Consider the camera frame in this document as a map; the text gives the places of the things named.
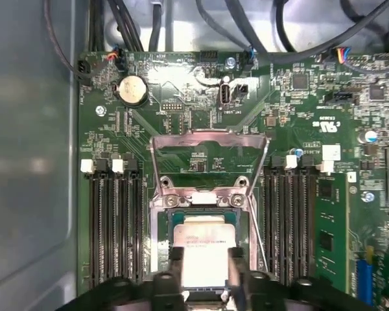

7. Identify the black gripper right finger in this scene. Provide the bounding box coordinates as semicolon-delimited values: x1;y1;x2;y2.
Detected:
228;246;370;311

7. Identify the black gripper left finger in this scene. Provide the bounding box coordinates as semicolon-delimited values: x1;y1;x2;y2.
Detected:
56;246;186;311

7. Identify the metal wire locking lever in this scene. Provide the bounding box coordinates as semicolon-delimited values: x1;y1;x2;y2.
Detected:
248;200;270;271

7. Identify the silver-topped CPU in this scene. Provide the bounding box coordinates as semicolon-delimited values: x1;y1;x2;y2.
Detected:
169;211;244;294

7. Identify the metal socket cover frame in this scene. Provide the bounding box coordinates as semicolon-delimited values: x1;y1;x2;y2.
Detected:
150;128;268;208

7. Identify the CPU socket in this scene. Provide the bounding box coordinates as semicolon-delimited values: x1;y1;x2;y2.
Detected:
148;184;263;292

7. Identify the blue expansion slot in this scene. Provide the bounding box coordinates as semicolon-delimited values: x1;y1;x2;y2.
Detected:
356;254;374;307

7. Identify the green RAM stick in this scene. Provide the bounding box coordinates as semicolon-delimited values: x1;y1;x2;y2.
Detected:
314;171;351;294

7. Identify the green motherboard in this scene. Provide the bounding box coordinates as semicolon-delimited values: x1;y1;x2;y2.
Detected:
76;48;389;311

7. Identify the black and grey PC case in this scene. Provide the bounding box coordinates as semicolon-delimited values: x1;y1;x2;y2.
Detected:
0;0;389;311

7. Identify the round coin battery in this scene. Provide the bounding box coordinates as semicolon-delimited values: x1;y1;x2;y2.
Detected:
117;74;148;106

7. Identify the internal USB port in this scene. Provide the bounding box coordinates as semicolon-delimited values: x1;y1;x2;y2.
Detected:
218;82;233;108

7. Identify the cable with coloured wires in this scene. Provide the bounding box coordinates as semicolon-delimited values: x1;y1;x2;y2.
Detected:
322;45;389;76

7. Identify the thin black wire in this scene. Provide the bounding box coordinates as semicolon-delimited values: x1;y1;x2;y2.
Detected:
44;0;92;80

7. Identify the thick sleeved black cable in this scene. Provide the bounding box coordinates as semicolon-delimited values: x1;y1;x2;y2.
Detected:
264;0;389;65

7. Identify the black power cable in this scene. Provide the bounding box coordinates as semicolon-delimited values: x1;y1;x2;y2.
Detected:
106;0;144;52
88;0;105;52

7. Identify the grey cable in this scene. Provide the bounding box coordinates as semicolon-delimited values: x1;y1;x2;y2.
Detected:
148;2;163;52

